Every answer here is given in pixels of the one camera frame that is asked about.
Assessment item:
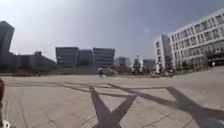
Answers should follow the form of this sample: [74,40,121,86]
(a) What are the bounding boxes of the distant grey buildings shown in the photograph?
[113,55,157,69]

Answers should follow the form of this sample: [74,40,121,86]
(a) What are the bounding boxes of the group of people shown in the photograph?
[129,62,175,78]

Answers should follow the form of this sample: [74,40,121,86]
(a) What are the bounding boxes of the dark tall building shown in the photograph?
[0,20,16,69]

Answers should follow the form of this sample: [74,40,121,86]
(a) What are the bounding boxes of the large white office building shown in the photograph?
[154,7,224,70]

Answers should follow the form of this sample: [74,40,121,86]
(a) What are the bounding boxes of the low dark building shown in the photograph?
[9,50,58,72]

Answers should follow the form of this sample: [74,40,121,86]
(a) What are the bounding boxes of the grey twin-block building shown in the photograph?
[55,46,116,68]

